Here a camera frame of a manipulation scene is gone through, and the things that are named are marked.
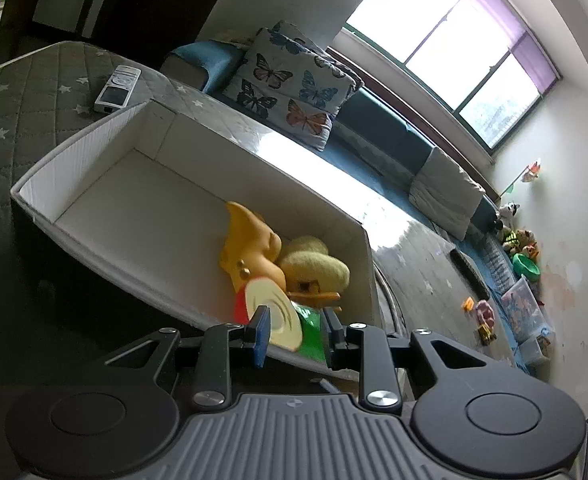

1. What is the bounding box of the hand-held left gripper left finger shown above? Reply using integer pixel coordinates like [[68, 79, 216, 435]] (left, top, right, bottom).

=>
[[104, 305, 271, 409]]

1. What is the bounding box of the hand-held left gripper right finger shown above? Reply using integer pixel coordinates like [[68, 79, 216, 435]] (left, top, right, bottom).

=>
[[322, 306, 506, 412]]

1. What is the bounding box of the green block toy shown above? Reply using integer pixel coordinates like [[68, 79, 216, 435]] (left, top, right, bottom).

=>
[[294, 304, 331, 363]]

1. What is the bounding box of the red apple slice toy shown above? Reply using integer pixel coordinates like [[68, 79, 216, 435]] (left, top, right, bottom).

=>
[[233, 276, 302, 352]]

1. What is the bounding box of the yellow-green plush duck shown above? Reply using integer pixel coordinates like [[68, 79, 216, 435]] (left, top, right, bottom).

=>
[[279, 235, 351, 311]]

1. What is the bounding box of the orange rubber animal toy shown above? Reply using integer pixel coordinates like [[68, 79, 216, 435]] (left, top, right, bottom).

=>
[[219, 201, 287, 323]]

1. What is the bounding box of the grey cardboard box white inside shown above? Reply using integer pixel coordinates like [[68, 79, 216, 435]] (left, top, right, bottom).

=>
[[11, 100, 385, 382]]

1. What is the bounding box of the white plastic container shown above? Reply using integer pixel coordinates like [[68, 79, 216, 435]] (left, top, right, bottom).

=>
[[519, 335, 552, 367]]

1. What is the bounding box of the black remote control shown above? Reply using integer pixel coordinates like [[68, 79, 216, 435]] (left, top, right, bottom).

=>
[[450, 249, 490, 298]]

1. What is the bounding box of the white seat cushion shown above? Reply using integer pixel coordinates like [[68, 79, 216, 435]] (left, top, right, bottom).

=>
[[408, 146, 487, 241]]

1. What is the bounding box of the clear plastic storage box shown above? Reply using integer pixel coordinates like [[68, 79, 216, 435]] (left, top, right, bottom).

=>
[[500, 276, 555, 343]]

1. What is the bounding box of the green plastic bowl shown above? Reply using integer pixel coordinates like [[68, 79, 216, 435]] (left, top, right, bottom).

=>
[[513, 253, 542, 278]]

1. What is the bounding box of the pile of small plush toys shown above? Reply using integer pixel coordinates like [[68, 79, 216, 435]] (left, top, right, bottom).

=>
[[501, 227, 540, 256]]

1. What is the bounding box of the panda plush toy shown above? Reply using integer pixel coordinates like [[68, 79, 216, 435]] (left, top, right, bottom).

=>
[[496, 201, 521, 231]]

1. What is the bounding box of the blue sofa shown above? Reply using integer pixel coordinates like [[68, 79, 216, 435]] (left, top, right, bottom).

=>
[[160, 40, 520, 286]]

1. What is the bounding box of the large butterfly print pillow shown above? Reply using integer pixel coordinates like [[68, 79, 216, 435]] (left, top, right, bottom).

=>
[[222, 27, 357, 152]]

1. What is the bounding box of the colourful pinwheel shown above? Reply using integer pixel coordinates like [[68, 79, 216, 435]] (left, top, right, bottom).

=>
[[499, 160, 542, 198]]

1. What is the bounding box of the small butterfly print pillow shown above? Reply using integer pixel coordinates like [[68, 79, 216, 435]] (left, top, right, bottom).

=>
[[266, 20, 365, 92]]

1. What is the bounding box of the white remote control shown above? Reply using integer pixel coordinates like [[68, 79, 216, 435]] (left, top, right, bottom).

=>
[[94, 65, 142, 113]]

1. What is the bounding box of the dark wooden sideboard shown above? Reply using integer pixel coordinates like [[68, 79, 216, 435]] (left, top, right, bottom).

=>
[[0, 0, 239, 53]]

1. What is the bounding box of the window with dark frame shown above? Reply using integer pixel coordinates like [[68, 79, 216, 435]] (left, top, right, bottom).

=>
[[334, 0, 562, 151]]

